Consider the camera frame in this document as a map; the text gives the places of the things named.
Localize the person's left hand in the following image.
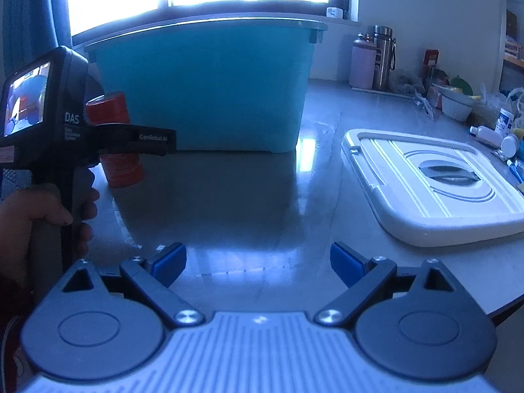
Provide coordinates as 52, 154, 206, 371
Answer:
0, 183, 101, 295

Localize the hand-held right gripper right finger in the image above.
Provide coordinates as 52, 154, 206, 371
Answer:
313, 241, 456, 327

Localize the white ribbed bowl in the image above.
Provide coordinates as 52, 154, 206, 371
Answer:
440, 88, 476, 122

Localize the white jar with blue label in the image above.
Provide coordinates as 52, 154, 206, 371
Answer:
497, 107, 515, 136

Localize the grey desktop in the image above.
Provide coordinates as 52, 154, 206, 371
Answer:
84, 78, 524, 330

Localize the teal plastic storage bin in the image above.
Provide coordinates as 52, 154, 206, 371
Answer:
84, 18, 329, 154

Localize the crumpled clear plastic bag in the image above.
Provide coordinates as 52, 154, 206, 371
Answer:
389, 69, 427, 96

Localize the red cylindrical can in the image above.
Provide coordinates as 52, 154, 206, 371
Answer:
85, 92, 144, 188

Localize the green round lid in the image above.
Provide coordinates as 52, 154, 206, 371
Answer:
450, 76, 474, 96

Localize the white plastic bin lid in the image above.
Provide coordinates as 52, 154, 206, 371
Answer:
341, 128, 524, 248

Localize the white lying bottle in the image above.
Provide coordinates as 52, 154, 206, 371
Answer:
469, 125, 504, 148

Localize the wooden wall shelf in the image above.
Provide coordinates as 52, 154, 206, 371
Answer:
501, 8, 524, 91

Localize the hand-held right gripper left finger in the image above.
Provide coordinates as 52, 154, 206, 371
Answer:
61, 242, 205, 329

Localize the blue curtain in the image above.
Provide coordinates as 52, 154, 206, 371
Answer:
0, 0, 74, 68

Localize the pink water bottle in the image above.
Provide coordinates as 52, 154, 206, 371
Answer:
350, 33, 379, 90

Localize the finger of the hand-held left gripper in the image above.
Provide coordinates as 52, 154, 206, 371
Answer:
87, 125, 178, 157

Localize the round white jar cap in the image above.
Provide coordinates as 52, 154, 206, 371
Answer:
501, 134, 520, 159

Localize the steel thermos flask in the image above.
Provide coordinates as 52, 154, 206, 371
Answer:
372, 25, 397, 91

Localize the grey quilted cushion left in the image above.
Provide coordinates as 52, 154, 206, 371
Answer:
0, 169, 33, 197

